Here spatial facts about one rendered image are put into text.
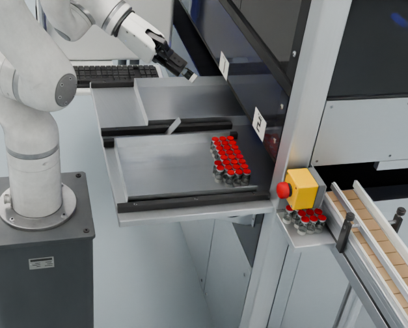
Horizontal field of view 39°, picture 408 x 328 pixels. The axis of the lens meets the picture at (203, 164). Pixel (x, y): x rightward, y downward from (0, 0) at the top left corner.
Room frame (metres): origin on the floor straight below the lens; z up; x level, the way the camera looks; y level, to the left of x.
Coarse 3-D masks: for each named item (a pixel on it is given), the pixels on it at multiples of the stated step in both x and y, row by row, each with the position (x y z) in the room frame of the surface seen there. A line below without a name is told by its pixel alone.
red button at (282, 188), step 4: (280, 184) 1.09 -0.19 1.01; (284, 184) 1.09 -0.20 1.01; (280, 188) 1.09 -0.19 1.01; (284, 188) 1.08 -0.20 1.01; (288, 188) 1.09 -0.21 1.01; (280, 192) 1.08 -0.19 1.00; (284, 192) 1.08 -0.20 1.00; (288, 192) 1.08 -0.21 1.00; (280, 196) 1.08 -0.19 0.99; (284, 196) 1.08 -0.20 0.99; (288, 196) 1.08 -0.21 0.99
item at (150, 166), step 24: (120, 144) 1.34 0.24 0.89; (144, 144) 1.37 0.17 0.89; (168, 144) 1.39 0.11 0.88; (192, 144) 1.40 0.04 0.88; (120, 168) 1.22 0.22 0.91; (144, 168) 1.26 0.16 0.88; (168, 168) 1.28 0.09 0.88; (192, 168) 1.29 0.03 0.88; (144, 192) 1.16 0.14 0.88; (168, 192) 1.13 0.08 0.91; (192, 192) 1.15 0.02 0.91; (216, 192) 1.17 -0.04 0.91; (240, 192) 1.19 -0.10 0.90
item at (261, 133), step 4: (256, 108) 1.37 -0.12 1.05; (256, 112) 1.37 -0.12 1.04; (256, 116) 1.36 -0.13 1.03; (260, 116) 1.34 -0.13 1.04; (256, 120) 1.36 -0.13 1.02; (264, 120) 1.31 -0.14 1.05; (252, 124) 1.38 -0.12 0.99; (256, 124) 1.35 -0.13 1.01; (264, 124) 1.31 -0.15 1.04; (260, 128) 1.32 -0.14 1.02; (264, 128) 1.30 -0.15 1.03; (256, 132) 1.34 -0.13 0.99; (260, 132) 1.32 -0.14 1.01; (264, 132) 1.30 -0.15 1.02; (260, 136) 1.32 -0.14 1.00
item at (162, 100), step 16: (144, 80) 1.71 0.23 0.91; (160, 80) 1.72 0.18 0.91; (176, 80) 1.74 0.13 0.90; (208, 80) 1.78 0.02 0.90; (224, 80) 1.80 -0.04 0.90; (144, 96) 1.65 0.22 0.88; (160, 96) 1.66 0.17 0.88; (176, 96) 1.67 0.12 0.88; (192, 96) 1.69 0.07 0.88; (208, 96) 1.70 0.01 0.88; (224, 96) 1.71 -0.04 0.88; (144, 112) 1.51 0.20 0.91; (160, 112) 1.56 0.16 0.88; (176, 112) 1.57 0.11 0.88; (192, 112) 1.59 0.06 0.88; (208, 112) 1.60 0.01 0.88; (224, 112) 1.61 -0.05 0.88; (240, 112) 1.63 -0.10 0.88
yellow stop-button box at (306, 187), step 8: (312, 168) 1.15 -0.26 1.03; (288, 176) 1.12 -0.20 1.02; (296, 176) 1.11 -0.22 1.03; (304, 176) 1.11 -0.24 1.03; (312, 176) 1.12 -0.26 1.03; (288, 184) 1.10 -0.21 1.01; (296, 184) 1.08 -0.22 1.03; (304, 184) 1.08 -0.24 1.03; (312, 184) 1.09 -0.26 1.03; (320, 184) 1.09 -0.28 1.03; (296, 192) 1.07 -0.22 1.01; (304, 192) 1.07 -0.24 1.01; (312, 192) 1.08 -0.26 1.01; (320, 192) 1.09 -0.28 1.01; (288, 200) 1.09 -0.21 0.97; (296, 200) 1.07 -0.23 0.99; (304, 200) 1.08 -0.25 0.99; (312, 200) 1.08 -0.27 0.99; (320, 200) 1.09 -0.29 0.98; (296, 208) 1.07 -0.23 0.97; (304, 208) 1.08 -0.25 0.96
